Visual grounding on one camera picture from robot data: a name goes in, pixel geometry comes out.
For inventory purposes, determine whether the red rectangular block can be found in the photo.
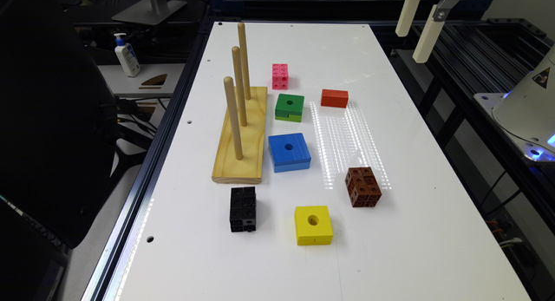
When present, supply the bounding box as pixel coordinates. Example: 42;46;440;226
320;89;349;108

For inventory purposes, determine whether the black linking cube block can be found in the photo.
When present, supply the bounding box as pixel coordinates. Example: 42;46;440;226
229;186;257;232

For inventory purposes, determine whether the brown linking cube block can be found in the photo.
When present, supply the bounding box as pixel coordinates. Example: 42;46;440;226
345;167;382;207

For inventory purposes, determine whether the green square block with hole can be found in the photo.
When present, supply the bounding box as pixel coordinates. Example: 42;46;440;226
275;94;304;122

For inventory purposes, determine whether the front wooden peg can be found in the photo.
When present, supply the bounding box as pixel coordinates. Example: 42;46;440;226
223;76;244;160

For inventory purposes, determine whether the middle wooden peg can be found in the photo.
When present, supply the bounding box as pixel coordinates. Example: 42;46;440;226
232;46;247;127

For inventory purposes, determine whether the rear wooden peg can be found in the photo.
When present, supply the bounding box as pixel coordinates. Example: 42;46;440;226
238;22;251;100

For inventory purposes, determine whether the white pump bottle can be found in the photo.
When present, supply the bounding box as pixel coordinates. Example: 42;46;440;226
114;33;141;77

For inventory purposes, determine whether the pink linking cube block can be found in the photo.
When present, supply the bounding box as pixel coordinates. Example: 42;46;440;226
271;63;289;90

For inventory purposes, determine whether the grey monitor stand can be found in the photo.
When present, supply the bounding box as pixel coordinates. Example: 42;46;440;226
112;0;187;25

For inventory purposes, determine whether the yellow square block with hole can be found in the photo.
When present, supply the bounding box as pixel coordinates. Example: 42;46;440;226
295;206;334;245

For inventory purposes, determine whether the wooden peg base board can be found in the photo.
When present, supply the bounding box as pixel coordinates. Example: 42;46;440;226
212;87;268;184

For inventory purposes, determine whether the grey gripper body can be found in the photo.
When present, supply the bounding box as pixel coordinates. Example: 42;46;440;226
435;0;488;22

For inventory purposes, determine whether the blue square block with hole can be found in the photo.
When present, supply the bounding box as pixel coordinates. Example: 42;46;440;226
269;133;311;173

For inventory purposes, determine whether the wooden peg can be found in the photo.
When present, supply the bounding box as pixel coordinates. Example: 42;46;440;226
238;22;251;100
223;76;244;160
232;46;247;127

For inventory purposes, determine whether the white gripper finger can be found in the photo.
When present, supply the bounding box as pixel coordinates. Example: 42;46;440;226
395;0;421;37
413;4;445;63

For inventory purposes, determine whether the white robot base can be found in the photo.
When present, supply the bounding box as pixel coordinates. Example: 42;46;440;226
474;49;554;163

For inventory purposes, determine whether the black office chair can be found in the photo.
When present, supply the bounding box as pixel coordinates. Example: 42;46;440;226
1;0;119;248

